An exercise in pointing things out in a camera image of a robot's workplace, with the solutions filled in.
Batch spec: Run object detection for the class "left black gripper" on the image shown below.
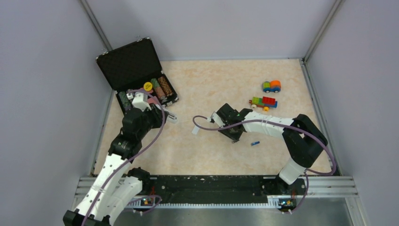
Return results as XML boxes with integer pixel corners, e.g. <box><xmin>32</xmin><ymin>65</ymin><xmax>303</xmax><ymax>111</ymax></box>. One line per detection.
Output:
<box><xmin>137</xmin><ymin>102</ymin><xmax>168</xmax><ymax>139</ymax></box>

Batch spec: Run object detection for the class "white battery cover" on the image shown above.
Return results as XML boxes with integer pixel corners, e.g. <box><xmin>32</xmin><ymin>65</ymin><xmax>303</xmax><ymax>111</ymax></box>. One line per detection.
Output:
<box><xmin>192</xmin><ymin>126</ymin><xmax>200</xmax><ymax>135</ymax></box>

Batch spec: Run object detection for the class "white remote control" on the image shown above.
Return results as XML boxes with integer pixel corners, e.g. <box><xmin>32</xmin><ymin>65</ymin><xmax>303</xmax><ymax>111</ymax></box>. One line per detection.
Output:
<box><xmin>165</xmin><ymin>111</ymin><xmax>178</xmax><ymax>124</ymax></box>

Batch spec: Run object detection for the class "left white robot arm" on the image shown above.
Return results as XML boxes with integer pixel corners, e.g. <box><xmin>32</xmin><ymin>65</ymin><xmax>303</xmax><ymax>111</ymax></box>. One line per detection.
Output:
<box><xmin>63</xmin><ymin>104</ymin><xmax>176</xmax><ymax>226</ymax></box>

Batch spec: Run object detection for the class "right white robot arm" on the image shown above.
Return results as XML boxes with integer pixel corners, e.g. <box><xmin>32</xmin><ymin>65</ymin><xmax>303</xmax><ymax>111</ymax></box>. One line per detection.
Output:
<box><xmin>211</xmin><ymin>104</ymin><xmax>328</xmax><ymax>194</ymax></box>

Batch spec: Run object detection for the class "green pink chip stack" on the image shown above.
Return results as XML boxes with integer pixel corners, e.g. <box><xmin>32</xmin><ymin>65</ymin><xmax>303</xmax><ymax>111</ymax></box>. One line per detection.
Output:
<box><xmin>150</xmin><ymin>78</ymin><xmax>167</xmax><ymax>101</ymax></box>

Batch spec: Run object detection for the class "yellow poker chip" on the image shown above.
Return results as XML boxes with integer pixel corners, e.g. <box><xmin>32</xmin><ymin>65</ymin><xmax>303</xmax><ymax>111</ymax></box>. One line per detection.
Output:
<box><xmin>143</xmin><ymin>82</ymin><xmax>153</xmax><ymax>93</ymax></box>

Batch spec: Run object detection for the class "brown poker chip stack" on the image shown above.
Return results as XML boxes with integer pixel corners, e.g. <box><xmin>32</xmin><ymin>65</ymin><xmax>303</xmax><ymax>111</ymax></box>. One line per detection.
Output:
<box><xmin>158</xmin><ymin>76</ymin><xmax>173</xmax><ymax>97</ymax></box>

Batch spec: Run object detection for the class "lego brick truck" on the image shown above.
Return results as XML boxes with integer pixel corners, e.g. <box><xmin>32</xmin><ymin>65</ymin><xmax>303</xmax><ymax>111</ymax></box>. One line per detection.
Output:
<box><xmin>248</xmin><ymin>97</ymin><xmax>278</xmax><ymax>111</ymax></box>

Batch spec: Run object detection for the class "black poker chip case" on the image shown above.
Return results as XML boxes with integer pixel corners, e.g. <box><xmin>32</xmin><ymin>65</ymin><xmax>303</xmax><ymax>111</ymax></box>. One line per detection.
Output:
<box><xmin>96</xmin><ymin>37</ymin><xmax>179</xmax><ymax>114</ymax></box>

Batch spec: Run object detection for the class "orange blue toy car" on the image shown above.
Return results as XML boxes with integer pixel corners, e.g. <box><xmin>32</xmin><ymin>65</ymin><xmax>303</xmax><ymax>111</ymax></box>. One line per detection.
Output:
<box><xmin>262</xmin><ymin>80</ymin><xmax>281</xmax><ymax>93</ymax></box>

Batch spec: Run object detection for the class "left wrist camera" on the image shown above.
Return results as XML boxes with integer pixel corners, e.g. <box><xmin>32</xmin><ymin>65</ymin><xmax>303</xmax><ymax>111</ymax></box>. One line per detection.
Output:
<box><xmin>126</xmin><ymin>92</ymin><xmax>150</xmax><ymax>112</ymax></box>

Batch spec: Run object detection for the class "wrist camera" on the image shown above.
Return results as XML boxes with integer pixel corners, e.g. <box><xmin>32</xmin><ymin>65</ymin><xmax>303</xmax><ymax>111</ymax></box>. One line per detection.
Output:
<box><xmin>126</xmin><ymin>92</ymin><xmax>150</xmax><ymax>112</ymax></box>
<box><xmin>211</xmin><ymin>112</ymin><xmax>225</xmax><ymax>128</ymax></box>

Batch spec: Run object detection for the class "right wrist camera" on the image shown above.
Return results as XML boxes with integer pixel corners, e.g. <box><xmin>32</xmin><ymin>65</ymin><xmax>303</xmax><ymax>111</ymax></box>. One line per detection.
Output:
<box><xmin>211</xmin><ymin>112</ymin><xmax>225</xmax><ymax>128</ymax></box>

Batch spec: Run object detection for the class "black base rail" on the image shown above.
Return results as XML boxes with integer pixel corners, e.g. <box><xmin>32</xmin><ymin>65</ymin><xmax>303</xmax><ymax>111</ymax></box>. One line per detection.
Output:
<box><xmin>139</xmin><ymin>175</ymin><xmax>306</xmax><ymax>205</ymax></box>

